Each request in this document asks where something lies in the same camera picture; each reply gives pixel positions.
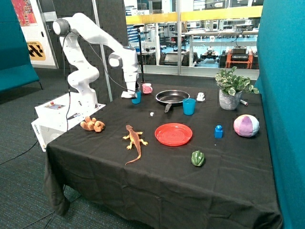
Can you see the black frying pan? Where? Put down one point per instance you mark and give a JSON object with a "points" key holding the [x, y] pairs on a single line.
{"points": [[172, 98]]}

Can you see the red wall poster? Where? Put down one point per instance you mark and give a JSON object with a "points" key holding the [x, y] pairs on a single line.
{"points": [[24, 12]]}

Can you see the green toy pepper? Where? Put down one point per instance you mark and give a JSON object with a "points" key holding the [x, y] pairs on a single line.
{"points": [[197, 158]]}

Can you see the white marker pen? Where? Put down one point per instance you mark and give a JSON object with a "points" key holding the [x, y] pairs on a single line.
{"points": [[244, 102]]}

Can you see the orange toy lizard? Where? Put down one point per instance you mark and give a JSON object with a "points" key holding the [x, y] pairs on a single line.
{"points": [[134, 140]]}

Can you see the potted green plant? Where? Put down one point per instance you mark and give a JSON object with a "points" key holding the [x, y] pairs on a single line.
{"points": [[232, 87]]}

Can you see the red plastic plate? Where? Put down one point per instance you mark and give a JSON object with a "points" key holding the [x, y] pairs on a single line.
{"points": [[173, 134]]}

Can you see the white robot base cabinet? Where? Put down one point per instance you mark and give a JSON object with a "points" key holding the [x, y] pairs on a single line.
{"points": [[59, 115]]}

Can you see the black tablecloth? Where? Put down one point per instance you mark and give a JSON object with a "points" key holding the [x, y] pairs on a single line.
{"points": [[233, 189]]}

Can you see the blue plastic cup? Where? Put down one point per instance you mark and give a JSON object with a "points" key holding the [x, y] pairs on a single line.
{"points": [[189, 106]]}

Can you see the pastel plush ball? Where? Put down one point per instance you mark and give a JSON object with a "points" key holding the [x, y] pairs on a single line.
{"points": [[246, 125]]}

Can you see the pink mug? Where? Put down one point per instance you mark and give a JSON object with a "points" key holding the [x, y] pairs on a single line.
{"points": [[147, 88]]}

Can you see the white sponge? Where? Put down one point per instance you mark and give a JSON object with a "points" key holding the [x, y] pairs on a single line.
{"points": [[127, 95]]}

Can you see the blue toy block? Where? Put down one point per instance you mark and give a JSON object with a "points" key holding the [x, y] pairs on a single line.
{"points": [[218, 131]]}

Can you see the brown teddy bear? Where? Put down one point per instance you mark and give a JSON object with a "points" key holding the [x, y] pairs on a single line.
{"points": [[92, 124]]}

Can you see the blue cup near gripper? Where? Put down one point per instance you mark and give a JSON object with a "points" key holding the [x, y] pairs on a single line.
{"points": [[137, 97]]}

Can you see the teal sofa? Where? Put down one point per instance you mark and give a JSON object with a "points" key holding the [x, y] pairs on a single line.
{"points": [[15, 66]]}

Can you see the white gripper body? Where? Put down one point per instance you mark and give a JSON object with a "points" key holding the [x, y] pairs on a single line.
{"points": [[132, 87]]}

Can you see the black camera stand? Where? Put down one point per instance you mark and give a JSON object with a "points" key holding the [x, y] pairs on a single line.
{"points": [[137, 27]]}

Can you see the yellow black sign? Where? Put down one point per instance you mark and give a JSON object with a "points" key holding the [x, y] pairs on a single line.
{"points": [[36, 51]]}

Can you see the teal partition wall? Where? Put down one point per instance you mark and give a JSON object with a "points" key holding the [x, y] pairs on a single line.
{"points": [[281, 56]]}

